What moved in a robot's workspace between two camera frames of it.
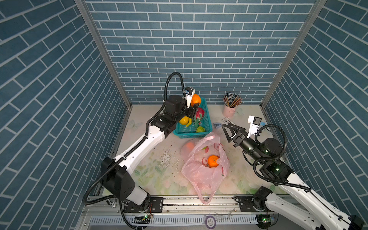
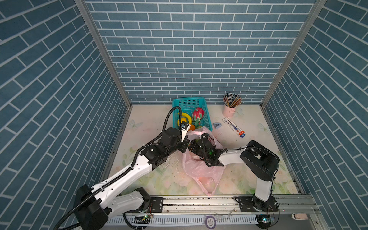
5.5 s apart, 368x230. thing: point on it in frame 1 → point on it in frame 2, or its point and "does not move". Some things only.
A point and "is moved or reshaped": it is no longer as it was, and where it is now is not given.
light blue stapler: (217, 125) does not move
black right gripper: (242, 130) → (193, 148)
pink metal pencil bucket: (229, 111) does not move
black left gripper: (191, 110) → (184, 144)
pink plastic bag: (196, 152) is moved or reshaped
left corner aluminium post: (83, 6) does not move
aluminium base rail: (184, 211) does not move
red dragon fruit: (199, 116) does not move
